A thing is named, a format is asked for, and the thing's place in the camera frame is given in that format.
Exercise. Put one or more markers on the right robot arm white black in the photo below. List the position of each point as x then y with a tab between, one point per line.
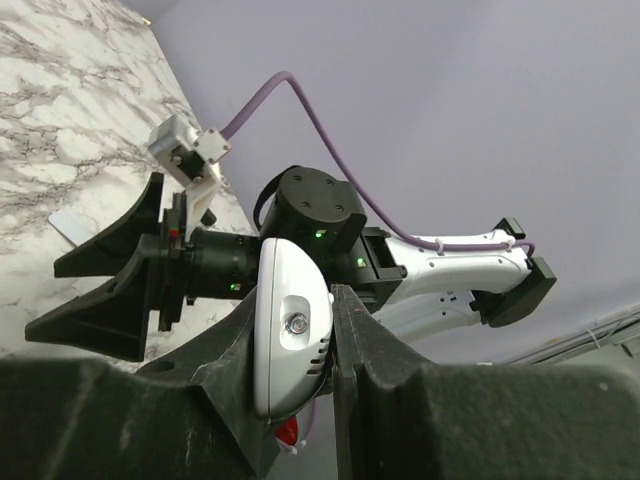
420	285

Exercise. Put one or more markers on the white battery cover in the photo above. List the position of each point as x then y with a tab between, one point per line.
69	227

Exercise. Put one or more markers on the white remote control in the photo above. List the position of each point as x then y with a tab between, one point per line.
293	323

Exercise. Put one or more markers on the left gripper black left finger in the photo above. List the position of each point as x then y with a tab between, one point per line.
186	415

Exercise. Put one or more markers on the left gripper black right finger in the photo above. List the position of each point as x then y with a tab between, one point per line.
399	415

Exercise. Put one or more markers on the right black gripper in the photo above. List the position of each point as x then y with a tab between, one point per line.
113	319

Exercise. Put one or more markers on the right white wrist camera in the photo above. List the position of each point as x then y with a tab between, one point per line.
191	158

